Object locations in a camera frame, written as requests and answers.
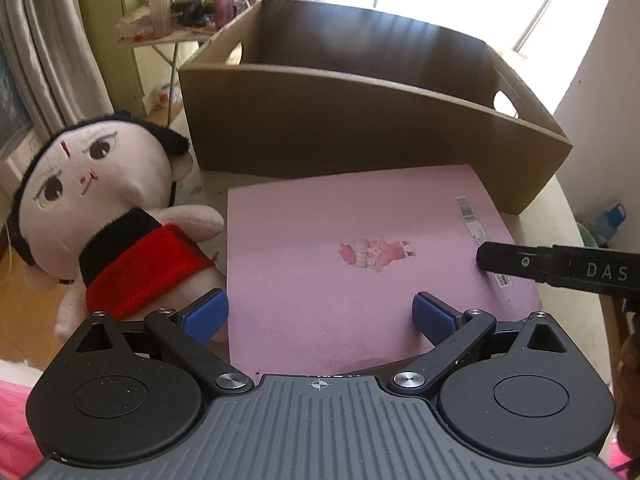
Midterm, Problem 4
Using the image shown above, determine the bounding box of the green bowl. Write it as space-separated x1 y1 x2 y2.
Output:
576 222 598 248

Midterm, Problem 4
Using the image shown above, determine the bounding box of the blue water bottle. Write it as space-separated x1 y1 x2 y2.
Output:
591 203 627 246

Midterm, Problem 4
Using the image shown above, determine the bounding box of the purple plastic cup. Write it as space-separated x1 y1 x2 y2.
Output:
213 0 236 29

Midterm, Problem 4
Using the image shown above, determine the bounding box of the pink transparent tumbler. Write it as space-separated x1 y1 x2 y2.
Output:
149 0 172 38

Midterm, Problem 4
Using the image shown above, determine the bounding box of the folding side table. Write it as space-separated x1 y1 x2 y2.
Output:
115 6 216 112

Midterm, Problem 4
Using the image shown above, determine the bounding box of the dark glass teapot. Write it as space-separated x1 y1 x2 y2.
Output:
171 0 204 26

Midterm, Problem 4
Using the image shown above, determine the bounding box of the pink notebook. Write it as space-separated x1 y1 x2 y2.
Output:
227 166 541 378

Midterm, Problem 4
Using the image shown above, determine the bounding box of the brown cardboard box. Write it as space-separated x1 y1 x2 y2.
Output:
179 0 572 214

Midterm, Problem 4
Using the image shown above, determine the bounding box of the plush doll with red scarf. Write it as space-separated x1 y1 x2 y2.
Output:
9 112 226 340

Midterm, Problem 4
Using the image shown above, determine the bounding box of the beige curtain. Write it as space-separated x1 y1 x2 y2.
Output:
1 0 113 138

